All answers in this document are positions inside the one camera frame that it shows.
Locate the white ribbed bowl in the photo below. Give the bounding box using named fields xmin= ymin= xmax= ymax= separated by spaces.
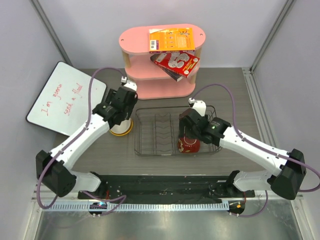
xmin=110 ymin=118 xmax=131 ymax=131

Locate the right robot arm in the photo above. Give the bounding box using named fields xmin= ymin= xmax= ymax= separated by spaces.
xmin=179 ymin=108 xmax=306 ymax=200

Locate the pink three-tier shelf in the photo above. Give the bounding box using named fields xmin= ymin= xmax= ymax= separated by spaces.
xmin=118 ymin=23 xmax=206 ymax=100

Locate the black wire dish rack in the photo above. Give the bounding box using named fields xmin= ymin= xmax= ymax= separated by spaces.
xmin=134 ymin=106 xmax=222 ymax=156

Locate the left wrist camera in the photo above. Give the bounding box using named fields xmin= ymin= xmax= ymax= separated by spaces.
xmin=121 ymin=76 xmax=138 ymax=92

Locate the yellow bowl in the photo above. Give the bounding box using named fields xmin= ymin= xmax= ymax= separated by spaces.
xmin=109 ymin=125 xmax=133 ymax=137

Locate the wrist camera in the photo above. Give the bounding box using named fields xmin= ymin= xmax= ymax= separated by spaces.
xmin=121 ymin=76 xmax=138 ymax=92
xmin=188 ymin=97 xmax=207 ymax=118

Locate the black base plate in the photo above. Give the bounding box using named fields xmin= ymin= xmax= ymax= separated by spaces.
xmin=77 ymin=172 xmax=256 ymax=204

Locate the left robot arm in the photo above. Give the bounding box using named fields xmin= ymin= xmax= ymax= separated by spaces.
xmin=35 ymin=81 xmax=138 ymax=200

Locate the white dry-erase board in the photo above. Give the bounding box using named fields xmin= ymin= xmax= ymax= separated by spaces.
xmin=26 ymin=61 xmax=91 ymax=136

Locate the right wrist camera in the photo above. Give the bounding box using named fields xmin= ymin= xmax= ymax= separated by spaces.
xmin=188 ymin=97 xmax=207 ymax=118

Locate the orange book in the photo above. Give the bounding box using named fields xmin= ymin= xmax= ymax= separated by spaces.
xmin=148 ymin=27 xmax=195 ymax=53

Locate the red book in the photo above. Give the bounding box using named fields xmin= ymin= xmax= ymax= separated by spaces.
xmin=150 ymin=52 xmax=200 ymax=82

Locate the white slotted cable duct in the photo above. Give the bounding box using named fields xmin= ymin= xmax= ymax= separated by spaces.
xmin=46 ymin=201 xmax=230 ymax=212

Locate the red patterned bowl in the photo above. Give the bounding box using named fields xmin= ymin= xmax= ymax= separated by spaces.
xmin=177 ymin=136 xmax=201 ymax=154

